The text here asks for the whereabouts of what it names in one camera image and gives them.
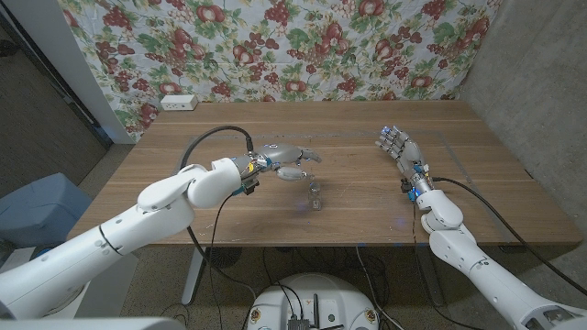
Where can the blue-grey plastic bin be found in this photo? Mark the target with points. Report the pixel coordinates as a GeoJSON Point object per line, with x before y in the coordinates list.
{"type": "Point", "coordinates": [41, 211]}

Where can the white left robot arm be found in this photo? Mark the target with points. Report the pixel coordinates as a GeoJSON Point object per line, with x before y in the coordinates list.
{"type": "Point", "coordinates": [137, 229]}

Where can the glass salt shaker metal cap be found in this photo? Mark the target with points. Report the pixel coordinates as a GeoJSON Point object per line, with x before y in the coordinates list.
{"type": "Point", "coordinates": [315, 199]}

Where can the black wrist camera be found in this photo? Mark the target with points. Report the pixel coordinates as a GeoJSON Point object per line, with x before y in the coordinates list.
{"type": "Point", "coordinates": [406, 185]}
{"type": "Point", "coordinates": [250, 185]}

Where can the white robot torso base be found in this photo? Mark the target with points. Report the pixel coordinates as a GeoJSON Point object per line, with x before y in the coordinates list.
{"type": "Point", "coordinates": [316, 293]}

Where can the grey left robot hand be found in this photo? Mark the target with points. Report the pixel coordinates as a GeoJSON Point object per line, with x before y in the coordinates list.
{"type": "Point", "coordinates": [284, 153]}

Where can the white robot torso rim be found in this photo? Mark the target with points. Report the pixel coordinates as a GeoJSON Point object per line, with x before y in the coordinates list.
{"type": "Point", "coordinates": [91, 324]}

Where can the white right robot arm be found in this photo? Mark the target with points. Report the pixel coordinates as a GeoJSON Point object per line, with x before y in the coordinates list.
{"type": "Point", "coordinates": [463, 252]}

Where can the fruit print backdrop cloth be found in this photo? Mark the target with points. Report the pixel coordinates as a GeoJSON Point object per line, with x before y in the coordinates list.
{"type": "Point", "coordinates": [293, 50]}

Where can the white pedal unit blue pads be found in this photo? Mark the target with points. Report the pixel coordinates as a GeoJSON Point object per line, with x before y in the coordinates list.
{"type": "Point", "coordinates": [18, 259]}

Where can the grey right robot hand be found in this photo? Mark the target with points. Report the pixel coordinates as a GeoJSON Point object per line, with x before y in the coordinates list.
{"type": "Point", "coordinates": [406, 149]}

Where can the round black floor object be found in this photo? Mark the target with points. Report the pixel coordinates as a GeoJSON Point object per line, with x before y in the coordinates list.
{"type": "Point", "coordinates": [224, 257]}

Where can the dark grey table leg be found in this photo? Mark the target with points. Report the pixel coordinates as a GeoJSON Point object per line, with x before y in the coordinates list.
{"type": "Point", "coordinates": [430, 275]}

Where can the white power strip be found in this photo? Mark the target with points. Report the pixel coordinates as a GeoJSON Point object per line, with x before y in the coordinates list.
{"type": "Point", "coordinates": [179, 102]}

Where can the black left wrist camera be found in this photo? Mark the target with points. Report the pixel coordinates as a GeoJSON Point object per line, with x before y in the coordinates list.
{"type": "Point", "coordinates": [250, 185]}

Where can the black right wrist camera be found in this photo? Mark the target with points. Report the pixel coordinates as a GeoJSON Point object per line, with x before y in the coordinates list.
{"type": "Point", "coordinates": [406, 185]}

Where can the white table leg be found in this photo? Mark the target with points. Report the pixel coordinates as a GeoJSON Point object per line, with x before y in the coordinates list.
{"type": "Point", "coordinates": [193, 279]}

